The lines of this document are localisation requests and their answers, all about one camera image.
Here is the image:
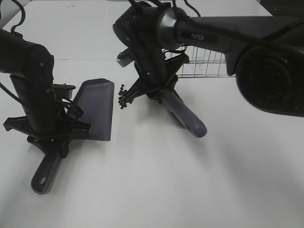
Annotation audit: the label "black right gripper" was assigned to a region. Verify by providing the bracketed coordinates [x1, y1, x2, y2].
[125, 45, 188, 106]

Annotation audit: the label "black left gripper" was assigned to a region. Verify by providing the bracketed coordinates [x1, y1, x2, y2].
[3, 75, 90, 158]

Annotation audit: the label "pile of coffee beans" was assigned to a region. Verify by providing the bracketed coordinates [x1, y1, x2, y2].
[118, 84, 132, 109]

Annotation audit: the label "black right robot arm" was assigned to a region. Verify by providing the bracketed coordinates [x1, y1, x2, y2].
[113, 0, 304, 117]

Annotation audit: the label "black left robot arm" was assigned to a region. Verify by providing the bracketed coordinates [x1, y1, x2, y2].
[0, 29, 90, 158]

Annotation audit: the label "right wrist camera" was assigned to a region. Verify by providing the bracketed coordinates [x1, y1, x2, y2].
[116, 48, 134, 67]

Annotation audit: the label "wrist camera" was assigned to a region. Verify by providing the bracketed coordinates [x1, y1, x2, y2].
[116, 48, 134, 67]
[53, 84, 76, 99]

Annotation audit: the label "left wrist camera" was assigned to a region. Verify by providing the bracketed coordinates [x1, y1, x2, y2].
[53, 84, 76, 99]

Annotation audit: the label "metal wire rack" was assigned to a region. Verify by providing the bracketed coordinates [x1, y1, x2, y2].
[162, 46, 230, 78]

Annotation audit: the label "right arm cables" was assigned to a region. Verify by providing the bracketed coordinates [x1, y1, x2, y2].
[128, 0, 205, 19]

